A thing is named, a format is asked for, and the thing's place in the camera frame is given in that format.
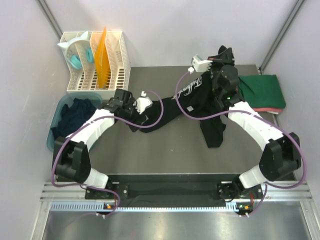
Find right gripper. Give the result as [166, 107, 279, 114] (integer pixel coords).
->
[205, 47, 235, 96]

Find black t shirt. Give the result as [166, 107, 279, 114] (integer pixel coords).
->
[129, 71, 226, 148]

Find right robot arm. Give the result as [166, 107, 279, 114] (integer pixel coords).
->
[208, 45, 302, 198]

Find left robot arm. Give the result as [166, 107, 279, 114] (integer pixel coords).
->
[51, 89, 138, 199]

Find teal plastic bin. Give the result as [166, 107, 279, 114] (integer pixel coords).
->
[46, 91, 103, 152]

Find orange plastic folder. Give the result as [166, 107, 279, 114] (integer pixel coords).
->
[94, 27, 111, 89]

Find folded green t shirt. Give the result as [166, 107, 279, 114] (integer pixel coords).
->
[238, 74, 286, 109]

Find navy blue t shirt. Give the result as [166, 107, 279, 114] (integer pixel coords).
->
[51, 98, 97, 140]

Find teal cat ear headphones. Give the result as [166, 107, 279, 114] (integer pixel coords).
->
[57, 31, 90, 70]

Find white file organizer rack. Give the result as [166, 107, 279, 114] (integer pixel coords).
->
[59, 31, 131, 100]

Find folded pink t shirt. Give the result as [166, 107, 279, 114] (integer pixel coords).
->
[253, 107, 283, 115]

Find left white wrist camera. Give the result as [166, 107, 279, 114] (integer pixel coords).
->
[134, 91, 153, 115]

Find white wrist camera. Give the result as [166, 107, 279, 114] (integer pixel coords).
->
[187, 55, 213, 74]
[134, 91, 153, 115]

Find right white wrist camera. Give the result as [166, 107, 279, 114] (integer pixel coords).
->
[187, 55, 213, 74]

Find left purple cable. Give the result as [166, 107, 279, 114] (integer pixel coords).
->
[50, 90, 164, 218]

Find purple cable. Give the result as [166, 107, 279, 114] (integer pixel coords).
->
[175, 72, 308, 217]
[50, 90, 164, 218]

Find right corner aluminium post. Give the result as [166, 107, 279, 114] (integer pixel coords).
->
[257, 0, 306, 74]

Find corner aluminium post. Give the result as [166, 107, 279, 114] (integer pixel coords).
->
[257, 0, 306, 74]
[36, 0, 63, 40]

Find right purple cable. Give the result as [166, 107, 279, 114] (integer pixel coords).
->
[175, 72, 308, 217]

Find left corner aluminium post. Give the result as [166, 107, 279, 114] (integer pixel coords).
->
[36, 0, 63, 40]

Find white cable duct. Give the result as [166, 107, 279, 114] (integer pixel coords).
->
[50, 201, 251, 213]

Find aluminium frame rail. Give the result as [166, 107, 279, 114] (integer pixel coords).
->
[40, 182, 313, 202]

